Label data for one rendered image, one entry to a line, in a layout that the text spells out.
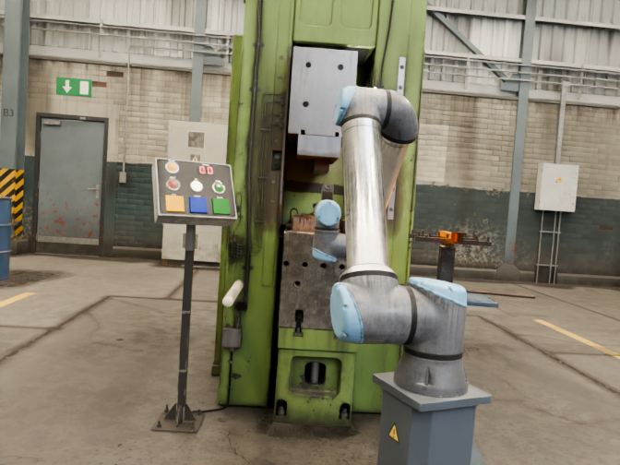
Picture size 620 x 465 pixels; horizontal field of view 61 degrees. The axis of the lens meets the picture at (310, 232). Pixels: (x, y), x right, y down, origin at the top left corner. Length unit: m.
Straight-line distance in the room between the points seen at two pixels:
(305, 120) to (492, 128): 6.83
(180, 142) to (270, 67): 5.26
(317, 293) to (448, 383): 1.19
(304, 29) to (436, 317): 1.78
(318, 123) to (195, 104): 6.14
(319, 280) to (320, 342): 0.29
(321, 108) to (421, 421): 1.58
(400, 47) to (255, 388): 1.84
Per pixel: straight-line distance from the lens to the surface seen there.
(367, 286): 1.30
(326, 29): 2.74
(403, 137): 1.62
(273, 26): 2.75
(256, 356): 2.73
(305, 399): 2.59
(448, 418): 1.40
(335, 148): 2.49
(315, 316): 2.47
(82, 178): 8.86
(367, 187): 1.41
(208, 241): 7.77
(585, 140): 9.85
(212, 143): 7.78
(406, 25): 2.80
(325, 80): 2.54
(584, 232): 9.83
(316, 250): 1.90
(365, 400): 2.82
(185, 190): 2.33
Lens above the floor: 1.05
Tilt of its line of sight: 3 degrees down
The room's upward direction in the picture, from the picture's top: 4 degrees clockwise
